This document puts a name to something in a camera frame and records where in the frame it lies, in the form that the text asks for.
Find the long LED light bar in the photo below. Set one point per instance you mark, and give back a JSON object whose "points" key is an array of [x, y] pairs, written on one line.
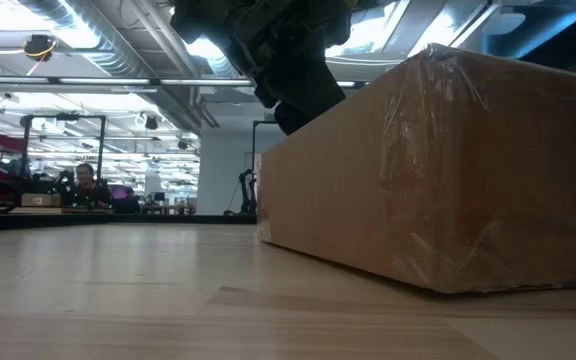
{"points": [[118, 81]]}

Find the person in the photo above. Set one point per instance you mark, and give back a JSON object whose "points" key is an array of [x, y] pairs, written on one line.
{"points": [[86, 177]]}

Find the taped brown cardboard box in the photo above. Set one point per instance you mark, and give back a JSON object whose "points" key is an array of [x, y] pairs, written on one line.
{"points": [[443, 175]]}

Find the silver ventilation duct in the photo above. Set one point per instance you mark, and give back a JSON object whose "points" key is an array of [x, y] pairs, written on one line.
{"points": [[103, 55]]}

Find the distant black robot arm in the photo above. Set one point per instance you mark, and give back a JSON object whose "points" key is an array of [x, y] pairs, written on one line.
{"points": [[247, 190]]}

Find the distant black station frame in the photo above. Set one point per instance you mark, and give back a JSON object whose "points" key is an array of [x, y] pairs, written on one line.
{"points": [[63, 117], [254, 140]]}

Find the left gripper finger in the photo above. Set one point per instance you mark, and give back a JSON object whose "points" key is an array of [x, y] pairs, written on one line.
{"points": [[303, 87], [293, 122]]}

